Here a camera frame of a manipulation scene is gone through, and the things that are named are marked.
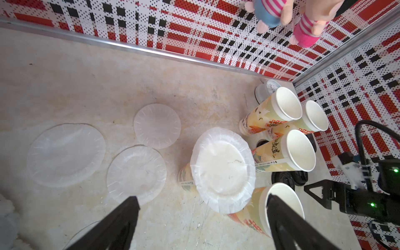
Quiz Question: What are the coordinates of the translucent paper front right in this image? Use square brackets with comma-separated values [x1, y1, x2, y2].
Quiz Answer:
[106, 146, 167, 206]

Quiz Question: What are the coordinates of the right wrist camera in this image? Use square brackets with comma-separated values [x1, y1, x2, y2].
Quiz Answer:
[331, 152, 371, 190]

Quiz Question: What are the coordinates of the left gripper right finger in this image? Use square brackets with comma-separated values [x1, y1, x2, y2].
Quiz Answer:
[266, 195, 338, 250]

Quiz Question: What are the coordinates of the grey plush toy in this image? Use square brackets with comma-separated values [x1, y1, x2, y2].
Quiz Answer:
[1, 195, 21, 250]

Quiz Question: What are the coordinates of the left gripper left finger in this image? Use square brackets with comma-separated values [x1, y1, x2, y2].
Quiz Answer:
[68, 196, 140, 250]

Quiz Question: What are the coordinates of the translucent leak-proof paper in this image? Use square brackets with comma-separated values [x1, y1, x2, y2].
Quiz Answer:
[190, 127, 256, 214]

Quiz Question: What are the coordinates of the small white clock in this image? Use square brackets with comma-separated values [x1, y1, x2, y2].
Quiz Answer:
[255, 80, 281, 104]

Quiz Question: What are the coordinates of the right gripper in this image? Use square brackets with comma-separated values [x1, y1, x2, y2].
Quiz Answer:
[304, 159, 400, 225]

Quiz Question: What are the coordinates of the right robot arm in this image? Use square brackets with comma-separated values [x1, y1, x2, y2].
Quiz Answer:
[304, 120, 400, 231]

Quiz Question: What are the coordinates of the black lid middle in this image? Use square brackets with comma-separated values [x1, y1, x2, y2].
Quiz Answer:
[271, 171, 308, 190]

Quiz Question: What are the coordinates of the paper milk tea cup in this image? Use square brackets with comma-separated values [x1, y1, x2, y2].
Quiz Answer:
[226, 182, 305, 237]
[252, 130, 316, 173]
[177, 163, 197, 192]

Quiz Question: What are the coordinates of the plush doll blue striped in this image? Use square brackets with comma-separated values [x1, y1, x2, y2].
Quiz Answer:
[244, 0, 294, 34]

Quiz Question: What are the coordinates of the plush doll pink striped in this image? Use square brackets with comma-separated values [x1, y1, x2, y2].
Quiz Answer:
[289, 0, 344, 48]

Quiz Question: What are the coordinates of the back right paper cup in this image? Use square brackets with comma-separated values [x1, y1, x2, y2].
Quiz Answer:
[262, 101, 329, 141]

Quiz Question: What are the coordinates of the back left paper cup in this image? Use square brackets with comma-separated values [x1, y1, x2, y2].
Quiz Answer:
[239, 87, 303, 136]

